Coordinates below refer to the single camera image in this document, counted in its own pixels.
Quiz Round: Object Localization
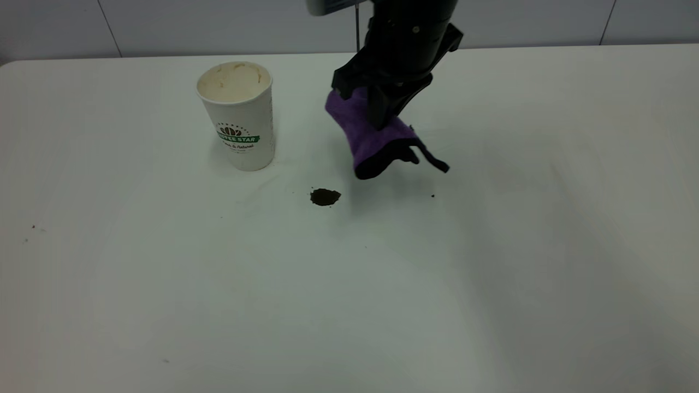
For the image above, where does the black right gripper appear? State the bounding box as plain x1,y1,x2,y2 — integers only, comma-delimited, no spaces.
331,0,465,132

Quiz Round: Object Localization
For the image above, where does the purple cloth with black trim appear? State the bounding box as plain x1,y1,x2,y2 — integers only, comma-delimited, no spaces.
325,87,451,181

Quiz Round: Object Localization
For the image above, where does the white paper coffee cup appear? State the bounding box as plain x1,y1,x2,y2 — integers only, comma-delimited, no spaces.
196,61,275,172

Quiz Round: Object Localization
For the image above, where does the dark brown coffee stain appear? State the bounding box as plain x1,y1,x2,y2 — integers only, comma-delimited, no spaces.
310,188,342,207

